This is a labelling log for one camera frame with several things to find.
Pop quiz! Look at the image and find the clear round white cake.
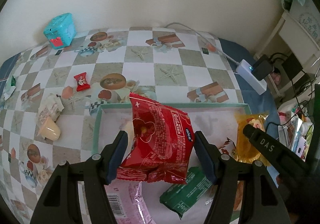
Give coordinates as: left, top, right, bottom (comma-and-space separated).
123, 121, 135, 149

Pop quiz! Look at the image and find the teal toy box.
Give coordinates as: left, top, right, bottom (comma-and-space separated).
43, 13, 76, 50

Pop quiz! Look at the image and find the small red candy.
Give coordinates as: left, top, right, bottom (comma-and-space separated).
74, 72, 91, 92

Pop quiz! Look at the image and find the green snack packet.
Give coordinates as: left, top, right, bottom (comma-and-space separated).
159, 167, 213, 219

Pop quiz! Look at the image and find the torn silver green wrapper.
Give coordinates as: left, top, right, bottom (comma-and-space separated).
3, 76, 16, 100

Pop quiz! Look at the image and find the yellow cake packet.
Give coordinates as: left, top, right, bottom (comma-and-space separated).
234, 112, 270, 166

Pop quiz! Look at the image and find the white power strip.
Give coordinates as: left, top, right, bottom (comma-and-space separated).
236, 59, 267, 95

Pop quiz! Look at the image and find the black power adapter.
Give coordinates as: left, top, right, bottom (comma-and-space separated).
252, 54, 273, 80

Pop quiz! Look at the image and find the patterned checkered tablecloth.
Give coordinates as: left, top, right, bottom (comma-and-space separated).
0, 26, 279, 224

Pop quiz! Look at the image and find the red brown snack packet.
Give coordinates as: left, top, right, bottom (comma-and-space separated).
218, 138, 238, 161

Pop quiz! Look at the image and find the pink barcode snack packet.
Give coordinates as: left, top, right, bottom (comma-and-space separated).
105, 179, 155, 224

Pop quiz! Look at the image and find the white shelf unit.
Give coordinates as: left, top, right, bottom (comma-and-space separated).
253, 0, 320, 82

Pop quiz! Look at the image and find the black cable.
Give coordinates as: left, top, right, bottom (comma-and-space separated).
265, 52, 317, 135

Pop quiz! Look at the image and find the crumpled white wrapper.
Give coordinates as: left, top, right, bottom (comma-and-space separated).
37, 93, 64, 125

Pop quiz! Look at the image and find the red foil snack bag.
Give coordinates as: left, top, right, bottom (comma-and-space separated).
117, 93, 195, 184

